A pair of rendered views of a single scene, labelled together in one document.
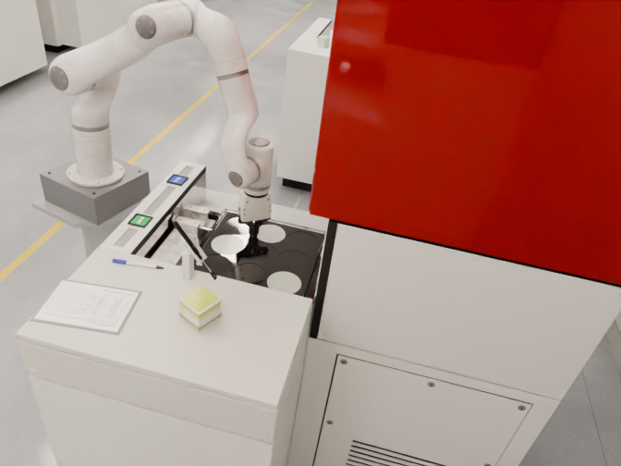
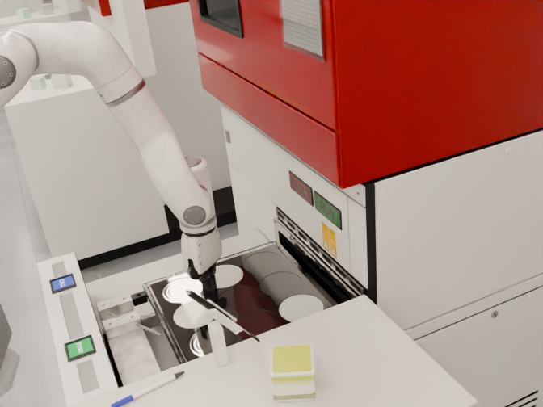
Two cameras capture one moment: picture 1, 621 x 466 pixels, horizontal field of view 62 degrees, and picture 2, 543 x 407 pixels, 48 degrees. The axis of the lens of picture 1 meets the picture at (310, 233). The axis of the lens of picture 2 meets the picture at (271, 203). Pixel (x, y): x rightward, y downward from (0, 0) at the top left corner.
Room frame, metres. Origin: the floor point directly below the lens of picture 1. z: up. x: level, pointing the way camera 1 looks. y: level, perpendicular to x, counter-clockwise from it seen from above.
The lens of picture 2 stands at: (0.20, 0.63, 1.75)
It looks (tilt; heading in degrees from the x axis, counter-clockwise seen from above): 28 degrees down; 330
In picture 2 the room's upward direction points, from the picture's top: 6 degrees counter-clockwise
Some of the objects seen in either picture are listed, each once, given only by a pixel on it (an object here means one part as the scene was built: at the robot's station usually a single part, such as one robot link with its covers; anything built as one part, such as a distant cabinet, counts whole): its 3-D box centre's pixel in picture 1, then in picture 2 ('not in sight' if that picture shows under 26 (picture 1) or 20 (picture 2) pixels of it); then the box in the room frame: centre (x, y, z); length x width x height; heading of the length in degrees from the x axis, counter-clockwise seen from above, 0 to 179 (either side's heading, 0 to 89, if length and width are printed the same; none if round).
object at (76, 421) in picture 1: (216, 366); not in sight; (1.18, 0.26, 0.41); 0.97 x 0.64 x 0.82; 172
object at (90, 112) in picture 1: (93, 86); not in sight; (1.56, 0.76, 1.23); 0.19 x 0.12 x 0.24; 161
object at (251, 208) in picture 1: (255, 202); (202, 244); (1.33, 0.18, 1.03); 0.10 x 0.07 x 0.11; 118
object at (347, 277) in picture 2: not in sight; (315, 246); (1.23, -0.07, 0.96); 0.44 x 0.01 x 0.02; 172
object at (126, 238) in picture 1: (160, 218); (78, 340); (1.36, 0.50, 0.89); 0.55 x 0.09 x 0.14; 172
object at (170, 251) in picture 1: (177, 245); (132, 354); (1.27, 0.41, 0.87); 0.36 x 0.08 x 0.03; 172
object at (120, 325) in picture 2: (188, 224); (122, 325); (1.34, 0.40, 0.89); 0.08 x 0.03 x 0.03; 82
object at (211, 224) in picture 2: (257, 185); (198, 220); (1.33, 0.18, 1.09); 0.09 x 0.08 x 0.03; 118
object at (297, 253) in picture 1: (260, 252); (239, 299); (1.25, 0.15, 0.90); 0.34 x 0.34 x 0.01; 81
